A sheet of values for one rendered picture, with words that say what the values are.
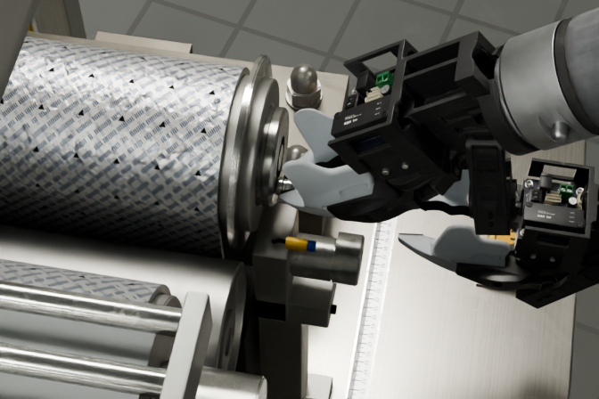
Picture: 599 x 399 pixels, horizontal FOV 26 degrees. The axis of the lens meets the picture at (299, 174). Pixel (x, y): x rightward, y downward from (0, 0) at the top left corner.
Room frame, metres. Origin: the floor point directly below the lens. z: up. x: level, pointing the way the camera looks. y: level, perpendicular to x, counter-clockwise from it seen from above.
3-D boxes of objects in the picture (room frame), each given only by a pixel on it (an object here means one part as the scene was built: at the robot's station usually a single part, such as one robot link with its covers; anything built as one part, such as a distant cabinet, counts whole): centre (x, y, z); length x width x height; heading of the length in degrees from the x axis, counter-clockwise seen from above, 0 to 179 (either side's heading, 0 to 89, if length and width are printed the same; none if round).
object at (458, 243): (0.56, -0.13, 1.12); 0.09 x 0.03 x 0.06; 89
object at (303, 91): (0.77, 0.00, 1.05); 0.04 x 0.04 x 0.04
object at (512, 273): (0.55, -0.17, 1.09); 0.09 x 0.05 x 0.02; 89
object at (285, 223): (0.51, 0.00, 1.05); 0.06 x 0.05 x 0.31; 80
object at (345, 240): (0.50, -0.04, 1.18); 0.04 x 0.02 x 0.04; 170
